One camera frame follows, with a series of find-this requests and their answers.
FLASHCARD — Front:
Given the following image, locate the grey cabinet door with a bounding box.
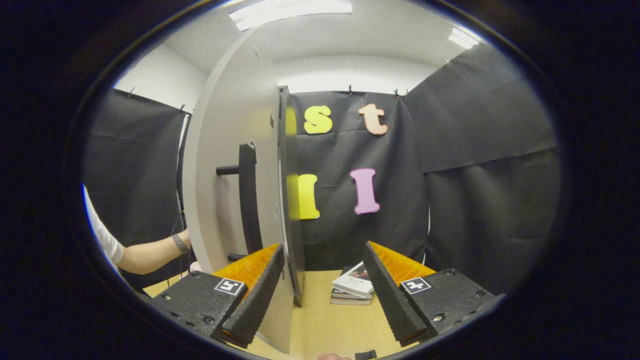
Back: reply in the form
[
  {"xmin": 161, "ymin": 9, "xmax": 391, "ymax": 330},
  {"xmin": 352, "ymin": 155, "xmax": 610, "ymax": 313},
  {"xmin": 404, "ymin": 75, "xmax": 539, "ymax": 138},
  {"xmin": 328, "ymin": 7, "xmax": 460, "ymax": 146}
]
[{"xmin": 182, "ymin": 27, "xmax": 307, "ymax": 354}]

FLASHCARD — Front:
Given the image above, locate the black backdrop cloth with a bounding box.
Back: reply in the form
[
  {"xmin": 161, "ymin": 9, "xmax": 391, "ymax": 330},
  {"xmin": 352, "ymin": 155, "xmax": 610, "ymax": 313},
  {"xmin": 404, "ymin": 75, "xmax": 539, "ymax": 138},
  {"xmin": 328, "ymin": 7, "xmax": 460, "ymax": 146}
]
[{"xmin": 82, "ymin": 42, "xmax": 563, "ymax": 296}]

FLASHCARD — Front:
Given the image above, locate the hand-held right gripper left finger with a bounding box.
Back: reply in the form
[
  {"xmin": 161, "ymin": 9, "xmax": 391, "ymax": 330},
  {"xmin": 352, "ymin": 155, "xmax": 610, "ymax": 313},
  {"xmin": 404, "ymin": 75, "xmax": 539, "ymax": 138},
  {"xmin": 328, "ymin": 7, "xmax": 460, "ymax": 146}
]
[{"xmin": 142, "ymin": 243, "xmax": 287, "ymax": 348}]

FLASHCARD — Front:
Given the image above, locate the small ceiling light panel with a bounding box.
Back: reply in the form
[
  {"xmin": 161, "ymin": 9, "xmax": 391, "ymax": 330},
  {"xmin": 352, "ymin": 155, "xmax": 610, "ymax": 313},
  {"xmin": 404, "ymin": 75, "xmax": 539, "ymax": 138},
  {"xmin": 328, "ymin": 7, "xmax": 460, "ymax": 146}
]
[{"xmin": 448, "ymin": 27, "xmax": 481, "ymax": 50}]

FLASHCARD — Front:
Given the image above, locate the long ceiling light panel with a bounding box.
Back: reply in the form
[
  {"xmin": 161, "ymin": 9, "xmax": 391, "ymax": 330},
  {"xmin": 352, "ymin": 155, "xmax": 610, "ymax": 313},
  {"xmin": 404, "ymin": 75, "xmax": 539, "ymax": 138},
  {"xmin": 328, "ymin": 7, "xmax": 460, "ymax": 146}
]
[{"xmin": 229, "ymin": 0, "xmax": 353, "ymax": 32}]

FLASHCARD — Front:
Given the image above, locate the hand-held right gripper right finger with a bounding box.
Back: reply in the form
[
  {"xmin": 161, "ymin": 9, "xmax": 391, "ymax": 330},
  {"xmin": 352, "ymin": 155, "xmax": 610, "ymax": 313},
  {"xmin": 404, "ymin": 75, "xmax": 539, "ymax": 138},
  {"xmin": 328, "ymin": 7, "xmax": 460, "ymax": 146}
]
[{"xmin": 361, "ymin": 241, "xmax": 506, "ymax": 348}]

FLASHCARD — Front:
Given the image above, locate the dark grey book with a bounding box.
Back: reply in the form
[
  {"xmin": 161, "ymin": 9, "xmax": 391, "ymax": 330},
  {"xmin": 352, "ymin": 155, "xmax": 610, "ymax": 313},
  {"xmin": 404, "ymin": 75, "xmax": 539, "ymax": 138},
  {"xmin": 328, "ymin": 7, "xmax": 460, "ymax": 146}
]
[{"xmin": 330, "ymin": 287, "xmax": 373, "ymax": 301}]

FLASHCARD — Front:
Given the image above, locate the white cover book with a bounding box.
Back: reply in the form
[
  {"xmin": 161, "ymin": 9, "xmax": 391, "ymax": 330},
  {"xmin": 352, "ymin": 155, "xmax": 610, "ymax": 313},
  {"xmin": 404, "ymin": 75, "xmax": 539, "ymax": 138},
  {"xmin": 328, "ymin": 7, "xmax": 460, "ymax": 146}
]
[{"xmin": 332, "ymin": 261, "xmax": 375, "ymax": 299}]

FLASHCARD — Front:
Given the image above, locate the black cabinet door handle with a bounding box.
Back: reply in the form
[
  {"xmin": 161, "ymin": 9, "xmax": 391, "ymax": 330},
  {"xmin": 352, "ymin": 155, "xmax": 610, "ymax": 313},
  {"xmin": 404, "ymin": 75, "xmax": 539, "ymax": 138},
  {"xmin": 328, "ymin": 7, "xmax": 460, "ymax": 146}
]
[{"xmin": 216, "ymin": 143, "xmax": 264, "ymax": 262}]

